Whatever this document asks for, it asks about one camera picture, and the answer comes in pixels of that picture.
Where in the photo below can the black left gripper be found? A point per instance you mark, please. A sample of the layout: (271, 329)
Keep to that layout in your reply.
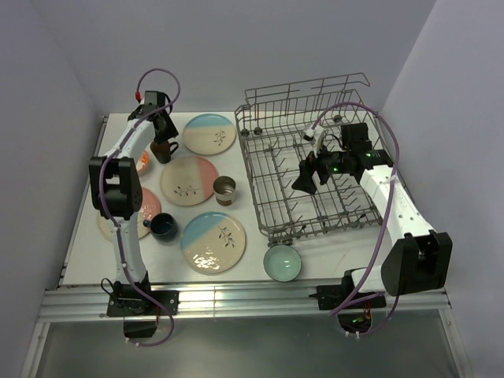
(172, 132)

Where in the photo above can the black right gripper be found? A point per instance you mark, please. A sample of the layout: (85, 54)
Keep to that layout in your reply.
(305, 181)

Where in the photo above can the brown ceramic mug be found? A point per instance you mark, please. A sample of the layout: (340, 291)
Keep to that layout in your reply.
(164, 151)

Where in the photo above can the orange patterned small bowl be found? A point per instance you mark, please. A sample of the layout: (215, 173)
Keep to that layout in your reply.
(143, 163)

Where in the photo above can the grey brown tumbler cup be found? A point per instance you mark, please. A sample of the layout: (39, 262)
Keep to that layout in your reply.
(224, 188)

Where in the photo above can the dark blue mug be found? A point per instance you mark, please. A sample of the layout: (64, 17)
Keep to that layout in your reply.
(163, 227)

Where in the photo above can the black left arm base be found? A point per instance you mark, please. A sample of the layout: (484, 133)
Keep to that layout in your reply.
(141, 316)

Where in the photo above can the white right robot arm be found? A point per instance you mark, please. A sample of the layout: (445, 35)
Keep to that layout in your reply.
(420, 256)

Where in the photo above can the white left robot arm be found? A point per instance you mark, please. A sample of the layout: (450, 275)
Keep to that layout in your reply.
(116, 191)

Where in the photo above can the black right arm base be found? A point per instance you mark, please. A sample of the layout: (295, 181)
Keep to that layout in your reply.
(330, 296)

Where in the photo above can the blue cream plate far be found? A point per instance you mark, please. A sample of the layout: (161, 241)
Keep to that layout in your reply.
(209, 134)

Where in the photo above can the blue cream plate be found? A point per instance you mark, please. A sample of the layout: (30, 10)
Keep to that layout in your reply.
(213, 243)
(209, 134)

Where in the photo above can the pink cream plate middle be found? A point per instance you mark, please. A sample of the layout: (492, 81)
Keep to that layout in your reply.
(188, 181)

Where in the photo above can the pink cream plate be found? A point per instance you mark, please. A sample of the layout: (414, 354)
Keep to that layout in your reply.
(188, 181)
(150, 207)

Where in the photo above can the pink cream plate left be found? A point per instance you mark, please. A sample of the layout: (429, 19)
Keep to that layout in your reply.
(150, 207)

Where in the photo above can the pale green bowl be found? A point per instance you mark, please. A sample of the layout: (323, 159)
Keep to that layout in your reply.
(282, 263)

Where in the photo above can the blue cream plate near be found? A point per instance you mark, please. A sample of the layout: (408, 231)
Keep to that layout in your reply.
(213, 243)

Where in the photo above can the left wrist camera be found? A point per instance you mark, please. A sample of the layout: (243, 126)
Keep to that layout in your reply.
(156, 99)

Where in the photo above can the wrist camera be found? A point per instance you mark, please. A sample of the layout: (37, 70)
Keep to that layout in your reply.
(156, 99)
(315, 136)

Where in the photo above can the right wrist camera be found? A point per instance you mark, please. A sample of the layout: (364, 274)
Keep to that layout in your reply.
(315, 136)

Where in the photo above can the grey wire dish rack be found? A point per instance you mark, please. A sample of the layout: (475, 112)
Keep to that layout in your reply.
(298, 141)

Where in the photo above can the aluminium mounting rail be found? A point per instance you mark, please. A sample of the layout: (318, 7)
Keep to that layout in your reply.
(196, 300)

